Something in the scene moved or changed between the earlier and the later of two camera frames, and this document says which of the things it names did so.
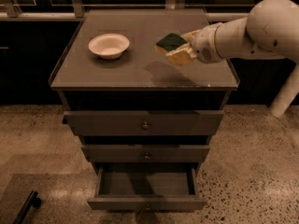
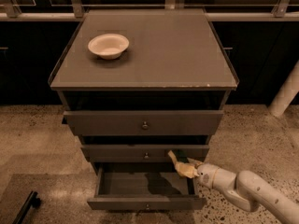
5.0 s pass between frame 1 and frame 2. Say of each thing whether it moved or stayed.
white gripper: moved
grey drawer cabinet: stayed
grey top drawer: stayed
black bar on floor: stayed
